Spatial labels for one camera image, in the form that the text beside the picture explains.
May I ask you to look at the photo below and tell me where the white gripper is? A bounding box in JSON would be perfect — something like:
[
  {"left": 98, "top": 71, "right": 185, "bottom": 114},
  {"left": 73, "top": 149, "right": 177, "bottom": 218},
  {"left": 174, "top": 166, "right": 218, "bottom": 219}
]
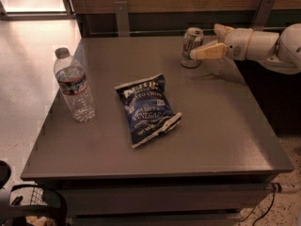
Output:
[{"left": 189, "top": 24, "right": 253, "bottom": 61}]

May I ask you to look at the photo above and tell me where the white green 7up can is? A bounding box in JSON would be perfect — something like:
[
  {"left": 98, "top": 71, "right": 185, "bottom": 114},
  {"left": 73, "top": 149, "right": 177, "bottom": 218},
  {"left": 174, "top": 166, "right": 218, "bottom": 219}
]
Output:
[{"left": 181, "top": 27, "right": 204, "bottom": 69}]

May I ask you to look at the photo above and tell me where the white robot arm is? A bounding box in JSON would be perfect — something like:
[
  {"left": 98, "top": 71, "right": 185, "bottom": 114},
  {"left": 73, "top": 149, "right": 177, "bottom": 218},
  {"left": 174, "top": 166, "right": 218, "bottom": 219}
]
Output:
[{"left": 189, "top": 24, "right": 301, "bottom": 74}]

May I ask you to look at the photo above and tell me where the blue potato chips bag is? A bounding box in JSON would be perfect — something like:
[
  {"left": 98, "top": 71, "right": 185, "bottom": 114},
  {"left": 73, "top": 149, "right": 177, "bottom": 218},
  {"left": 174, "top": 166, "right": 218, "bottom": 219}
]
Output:
[{"left": 115, "top": 74, "right": 182, "bottom": 149}]

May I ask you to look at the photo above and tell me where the grey drawer cabinet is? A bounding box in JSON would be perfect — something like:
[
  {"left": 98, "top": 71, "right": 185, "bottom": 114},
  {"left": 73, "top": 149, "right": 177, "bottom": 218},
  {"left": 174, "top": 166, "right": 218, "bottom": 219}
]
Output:
[{"left": 22, "top": 37, "right": 293, "bottom": 226}]

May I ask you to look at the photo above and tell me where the clear plastic water bottle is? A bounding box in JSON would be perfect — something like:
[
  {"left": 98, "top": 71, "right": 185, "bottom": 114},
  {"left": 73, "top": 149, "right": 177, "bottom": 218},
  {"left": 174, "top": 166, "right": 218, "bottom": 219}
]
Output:
[{"left": 54, "top": 47, "right": 96, "bottom": 122}]

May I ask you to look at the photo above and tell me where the bright window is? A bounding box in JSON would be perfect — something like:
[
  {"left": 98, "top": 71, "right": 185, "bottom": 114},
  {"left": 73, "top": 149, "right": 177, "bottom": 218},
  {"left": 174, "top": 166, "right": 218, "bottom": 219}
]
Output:
[{"left": 0, "top": 0, "right": 74, "bottom": 21}]

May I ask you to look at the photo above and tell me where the right metal wall bracket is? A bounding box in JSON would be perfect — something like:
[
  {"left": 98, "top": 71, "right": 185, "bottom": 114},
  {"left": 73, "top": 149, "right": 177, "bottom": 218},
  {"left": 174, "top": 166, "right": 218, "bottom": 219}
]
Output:
[{"left": 252, "top": 0, "right": 276, "bottom": 31}]

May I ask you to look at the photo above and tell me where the metal wall bracket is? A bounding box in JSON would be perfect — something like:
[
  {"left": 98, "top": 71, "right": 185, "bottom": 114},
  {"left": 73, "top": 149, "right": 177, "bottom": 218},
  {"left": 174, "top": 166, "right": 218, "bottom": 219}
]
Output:
[
  {"left": 114, "top": 1, "right": 130, "bottom": 37},
  {"left": 252, "top": 0, "right": 276, "bottom": 31}
]

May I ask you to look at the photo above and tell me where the left metal wall bracket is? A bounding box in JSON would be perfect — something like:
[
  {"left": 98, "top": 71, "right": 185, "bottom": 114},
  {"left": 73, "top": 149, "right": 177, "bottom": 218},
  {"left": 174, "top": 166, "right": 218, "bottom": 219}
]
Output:
[{"left": 114, "top": 1, "right": 130, "bottom": 37}]

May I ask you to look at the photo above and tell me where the metal rail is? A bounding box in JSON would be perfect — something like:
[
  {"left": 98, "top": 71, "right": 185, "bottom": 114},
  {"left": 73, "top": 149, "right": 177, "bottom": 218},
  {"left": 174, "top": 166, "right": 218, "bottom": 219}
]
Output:
[{"left": 88, "top": 25, "right": 288, "bottom": 36}]

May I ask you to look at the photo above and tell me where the black cable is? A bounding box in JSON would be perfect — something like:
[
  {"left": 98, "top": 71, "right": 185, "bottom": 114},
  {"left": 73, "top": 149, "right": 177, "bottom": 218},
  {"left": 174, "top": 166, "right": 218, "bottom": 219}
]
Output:
[{"left": 238, "top": 190, "right": 277, "bottom": 226}]

